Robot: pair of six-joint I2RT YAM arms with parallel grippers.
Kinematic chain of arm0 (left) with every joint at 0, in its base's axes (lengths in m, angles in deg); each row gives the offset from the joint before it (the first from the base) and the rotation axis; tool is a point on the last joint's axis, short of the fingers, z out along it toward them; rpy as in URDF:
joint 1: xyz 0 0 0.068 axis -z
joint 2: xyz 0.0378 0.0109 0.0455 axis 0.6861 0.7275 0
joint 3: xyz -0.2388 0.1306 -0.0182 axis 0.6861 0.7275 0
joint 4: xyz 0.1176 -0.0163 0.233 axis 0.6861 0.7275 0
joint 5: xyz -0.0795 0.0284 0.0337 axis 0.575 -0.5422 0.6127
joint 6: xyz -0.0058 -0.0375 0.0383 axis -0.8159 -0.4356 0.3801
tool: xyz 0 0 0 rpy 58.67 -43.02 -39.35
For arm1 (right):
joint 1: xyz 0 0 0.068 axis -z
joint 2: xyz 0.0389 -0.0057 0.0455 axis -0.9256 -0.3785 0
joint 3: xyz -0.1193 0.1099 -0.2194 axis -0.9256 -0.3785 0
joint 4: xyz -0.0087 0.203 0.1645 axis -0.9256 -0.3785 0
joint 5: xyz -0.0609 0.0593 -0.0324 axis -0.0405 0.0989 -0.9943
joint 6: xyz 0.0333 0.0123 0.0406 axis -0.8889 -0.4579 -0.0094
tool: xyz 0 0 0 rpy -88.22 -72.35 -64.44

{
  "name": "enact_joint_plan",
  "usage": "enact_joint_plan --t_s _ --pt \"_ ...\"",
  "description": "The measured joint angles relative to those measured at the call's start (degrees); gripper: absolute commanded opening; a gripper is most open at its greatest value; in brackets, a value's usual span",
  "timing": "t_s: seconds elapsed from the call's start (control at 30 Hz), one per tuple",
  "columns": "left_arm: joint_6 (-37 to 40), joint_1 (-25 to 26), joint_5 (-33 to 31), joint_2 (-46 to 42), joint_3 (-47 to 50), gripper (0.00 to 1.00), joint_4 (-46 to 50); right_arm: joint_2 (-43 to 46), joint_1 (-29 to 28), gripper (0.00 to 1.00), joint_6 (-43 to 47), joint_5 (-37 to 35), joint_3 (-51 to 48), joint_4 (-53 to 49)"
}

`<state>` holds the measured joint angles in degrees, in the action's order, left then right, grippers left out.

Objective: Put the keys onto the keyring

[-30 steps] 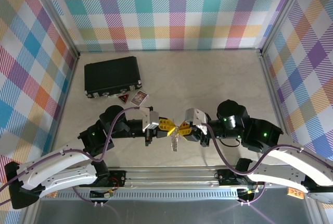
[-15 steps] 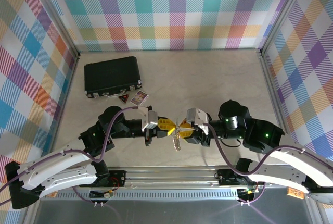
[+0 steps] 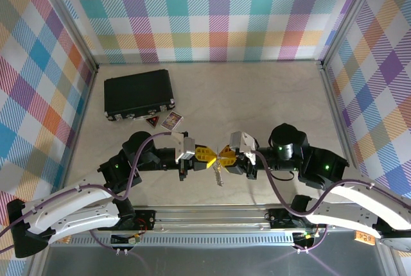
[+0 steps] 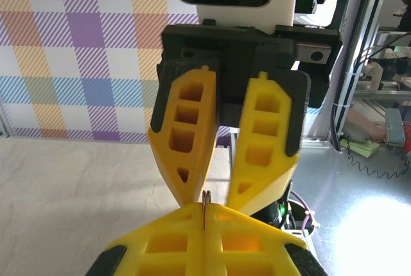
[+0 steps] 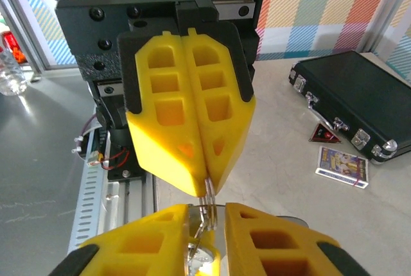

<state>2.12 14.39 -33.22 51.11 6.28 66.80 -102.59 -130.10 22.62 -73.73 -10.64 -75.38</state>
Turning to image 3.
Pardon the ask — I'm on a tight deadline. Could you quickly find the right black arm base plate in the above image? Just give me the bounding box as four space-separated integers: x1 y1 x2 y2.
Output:
265 207 311 229

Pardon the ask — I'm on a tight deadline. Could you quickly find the perforated metal cable duct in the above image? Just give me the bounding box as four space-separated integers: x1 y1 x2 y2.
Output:
64 236 298 247

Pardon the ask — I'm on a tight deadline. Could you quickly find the aluminium frame post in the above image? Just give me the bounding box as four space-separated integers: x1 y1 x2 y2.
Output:
319 0 385 70
35 0 100 73

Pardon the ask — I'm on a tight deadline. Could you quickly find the black hard case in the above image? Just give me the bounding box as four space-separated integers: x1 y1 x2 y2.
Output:
103 69 177 123

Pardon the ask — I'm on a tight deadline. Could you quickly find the purple printed card box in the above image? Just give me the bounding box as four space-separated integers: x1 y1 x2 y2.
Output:
160 111 185 131

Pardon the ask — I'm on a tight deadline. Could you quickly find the aluminium side rail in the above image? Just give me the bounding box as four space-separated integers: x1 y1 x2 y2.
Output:
41 65 99 209
316 60 367 190

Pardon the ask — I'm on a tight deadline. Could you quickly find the grey metal sheet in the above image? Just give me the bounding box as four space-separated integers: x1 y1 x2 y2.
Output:
27 243 391 276

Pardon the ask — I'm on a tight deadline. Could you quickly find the small wired power connector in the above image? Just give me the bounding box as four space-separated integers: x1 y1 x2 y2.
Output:
110 233 143 246
292 230 319 242

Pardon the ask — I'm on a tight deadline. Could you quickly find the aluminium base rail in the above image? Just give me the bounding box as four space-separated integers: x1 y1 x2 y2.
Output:
89 204 363 235

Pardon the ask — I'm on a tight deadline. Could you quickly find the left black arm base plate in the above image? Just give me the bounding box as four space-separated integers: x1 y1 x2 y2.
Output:
97 208 157 232

